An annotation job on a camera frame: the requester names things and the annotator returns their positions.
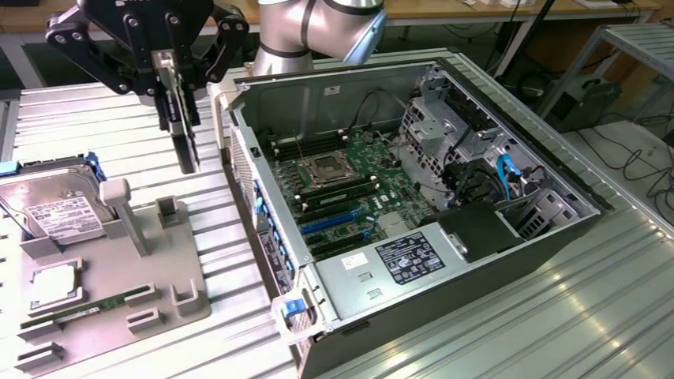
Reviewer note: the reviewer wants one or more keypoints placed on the wooden desk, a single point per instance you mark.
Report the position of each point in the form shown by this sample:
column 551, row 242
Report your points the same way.
column 474, row 10

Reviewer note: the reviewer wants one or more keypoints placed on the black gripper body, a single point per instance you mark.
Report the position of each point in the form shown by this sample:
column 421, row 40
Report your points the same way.
column 142, row 23

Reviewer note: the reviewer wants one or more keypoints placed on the grey power supply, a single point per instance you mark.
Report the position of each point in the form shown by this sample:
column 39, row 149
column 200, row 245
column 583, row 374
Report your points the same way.
column 384, row 268

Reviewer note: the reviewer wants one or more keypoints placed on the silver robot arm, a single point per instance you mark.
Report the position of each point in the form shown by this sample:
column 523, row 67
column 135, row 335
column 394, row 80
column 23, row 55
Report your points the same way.
column 295, row 27

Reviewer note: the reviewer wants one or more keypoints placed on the green RAM stick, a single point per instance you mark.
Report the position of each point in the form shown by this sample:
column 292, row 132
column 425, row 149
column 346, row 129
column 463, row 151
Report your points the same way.
column 84, row 310

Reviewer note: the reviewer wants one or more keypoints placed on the green motherboard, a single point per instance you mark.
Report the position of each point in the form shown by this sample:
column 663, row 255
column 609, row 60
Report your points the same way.
column 368, row 173

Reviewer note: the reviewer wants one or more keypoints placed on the grey metal frame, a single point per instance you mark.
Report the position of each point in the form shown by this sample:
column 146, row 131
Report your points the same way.
column 9, row 122

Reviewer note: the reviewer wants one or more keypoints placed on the silver chipset heatsink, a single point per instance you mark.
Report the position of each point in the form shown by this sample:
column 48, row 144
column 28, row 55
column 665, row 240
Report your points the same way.
column 395, row 220

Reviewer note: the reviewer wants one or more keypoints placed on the metal disk bay cage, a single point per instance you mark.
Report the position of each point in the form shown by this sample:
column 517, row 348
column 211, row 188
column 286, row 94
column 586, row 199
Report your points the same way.
column 426, row 134

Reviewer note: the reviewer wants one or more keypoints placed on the silver CPU chip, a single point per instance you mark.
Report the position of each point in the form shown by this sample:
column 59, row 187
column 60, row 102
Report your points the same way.
column 52, row 289

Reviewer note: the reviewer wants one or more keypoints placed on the hard disk with blue carrier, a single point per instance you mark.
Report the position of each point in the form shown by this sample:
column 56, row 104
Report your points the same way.
column 52, row 205

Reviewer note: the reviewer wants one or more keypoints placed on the black graphics card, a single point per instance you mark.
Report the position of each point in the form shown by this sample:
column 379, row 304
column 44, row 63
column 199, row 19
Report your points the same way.
column 186, row 150

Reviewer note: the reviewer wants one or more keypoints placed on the black fan shroud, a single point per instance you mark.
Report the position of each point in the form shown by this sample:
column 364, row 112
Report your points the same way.
column 477, row 233

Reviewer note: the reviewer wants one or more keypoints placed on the aluminium frame shelf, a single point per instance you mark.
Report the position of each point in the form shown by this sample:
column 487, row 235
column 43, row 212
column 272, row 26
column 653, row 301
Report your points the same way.
column 631, row 43

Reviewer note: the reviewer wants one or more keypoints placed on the black expansion slot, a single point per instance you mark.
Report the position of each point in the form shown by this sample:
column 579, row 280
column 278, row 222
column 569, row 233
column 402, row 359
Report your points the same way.
column 336, row 242

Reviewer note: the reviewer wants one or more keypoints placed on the black box device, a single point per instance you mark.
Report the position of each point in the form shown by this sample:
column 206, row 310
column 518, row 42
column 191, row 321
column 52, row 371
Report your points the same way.
column 585, row 104

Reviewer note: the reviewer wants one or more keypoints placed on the grey parts rack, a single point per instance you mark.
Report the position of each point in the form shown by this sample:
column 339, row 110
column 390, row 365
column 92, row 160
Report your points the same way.
column 120, row 268

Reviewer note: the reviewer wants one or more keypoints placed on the open black PC case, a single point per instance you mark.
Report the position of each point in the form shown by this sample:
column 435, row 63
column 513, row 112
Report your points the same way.
column 474, row 300

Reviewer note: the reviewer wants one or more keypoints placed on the blue case latch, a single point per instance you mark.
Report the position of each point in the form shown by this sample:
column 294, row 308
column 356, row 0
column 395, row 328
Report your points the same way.
column 292, row 308

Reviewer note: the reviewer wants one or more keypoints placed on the blue expansion slot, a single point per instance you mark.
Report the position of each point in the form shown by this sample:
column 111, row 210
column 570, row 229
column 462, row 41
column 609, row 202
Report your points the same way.
column 328, row 222

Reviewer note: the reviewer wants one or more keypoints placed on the CPU socket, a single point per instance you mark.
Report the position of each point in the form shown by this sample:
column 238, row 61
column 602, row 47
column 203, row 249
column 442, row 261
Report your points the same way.
column 326, row 167

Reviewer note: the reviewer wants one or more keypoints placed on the installed RAM stick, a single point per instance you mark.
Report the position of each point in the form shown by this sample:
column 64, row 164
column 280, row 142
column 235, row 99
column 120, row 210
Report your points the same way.
column 339, row 196

